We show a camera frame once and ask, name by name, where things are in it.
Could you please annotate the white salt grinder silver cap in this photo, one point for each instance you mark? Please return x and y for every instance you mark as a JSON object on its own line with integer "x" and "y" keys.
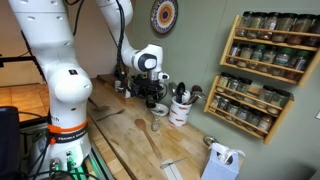
{"x": 127, "y": 93}

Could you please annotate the black box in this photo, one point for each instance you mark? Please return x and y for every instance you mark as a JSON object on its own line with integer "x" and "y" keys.
{"x": 8, "y": 140}

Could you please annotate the small flat wooden spatula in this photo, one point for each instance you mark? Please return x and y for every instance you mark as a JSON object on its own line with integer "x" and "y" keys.
{"x": 173, "y": 135}

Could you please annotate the large wooden spoon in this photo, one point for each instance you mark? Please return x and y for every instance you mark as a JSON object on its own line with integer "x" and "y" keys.
{"x": 148, "y": 136}

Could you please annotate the wooden wall spice rack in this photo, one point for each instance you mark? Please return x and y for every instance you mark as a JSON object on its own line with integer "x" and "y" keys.
{"x": 230, "y": 50}
{"x": 276, "y": 128}

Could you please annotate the black spice bottle lid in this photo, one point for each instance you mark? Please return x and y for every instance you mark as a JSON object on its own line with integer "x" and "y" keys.
{"x": 151, "y": 105}

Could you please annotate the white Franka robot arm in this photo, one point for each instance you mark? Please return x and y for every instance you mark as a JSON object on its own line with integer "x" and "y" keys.
{"x": 50, "y": 50}

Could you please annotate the black kitchen utensil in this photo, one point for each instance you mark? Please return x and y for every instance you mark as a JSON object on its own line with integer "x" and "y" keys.
{"x": 180, "y": 90}

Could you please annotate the decorative painted wall plate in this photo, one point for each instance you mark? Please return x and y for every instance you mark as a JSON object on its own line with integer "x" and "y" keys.
{"x": 164, "y": 15}

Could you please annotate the white paper carton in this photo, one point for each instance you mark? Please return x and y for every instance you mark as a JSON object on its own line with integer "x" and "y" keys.
{"x": 220, "y": 165}

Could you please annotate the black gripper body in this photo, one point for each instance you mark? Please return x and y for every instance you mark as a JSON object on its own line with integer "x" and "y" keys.
{"x": 148, "y": 86}

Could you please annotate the silver metal utensil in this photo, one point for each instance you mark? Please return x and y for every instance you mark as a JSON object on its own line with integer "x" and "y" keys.
{"x": 200, "y": 96}

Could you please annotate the white utensil crock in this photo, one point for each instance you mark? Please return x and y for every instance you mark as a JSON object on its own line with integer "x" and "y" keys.
{"x": 179, "y": 113}

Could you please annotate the brown wooden utensil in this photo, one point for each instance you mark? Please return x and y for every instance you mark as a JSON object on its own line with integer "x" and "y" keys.
{"x": 196, "y": 89}

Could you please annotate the clear glass spice bottle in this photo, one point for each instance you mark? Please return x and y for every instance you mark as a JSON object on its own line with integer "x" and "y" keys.
{"x": 155, "y": 122}

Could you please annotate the glass spice jar green lid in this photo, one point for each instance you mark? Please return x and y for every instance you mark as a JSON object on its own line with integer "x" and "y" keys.
{"x": 282, "y": 60}
{"x": 257, "y": 55}
{"x": 300, "y": 63}

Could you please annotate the white ceramic bowl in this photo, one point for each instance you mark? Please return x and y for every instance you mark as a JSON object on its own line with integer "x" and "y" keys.
{"x": 161, "y": 110}

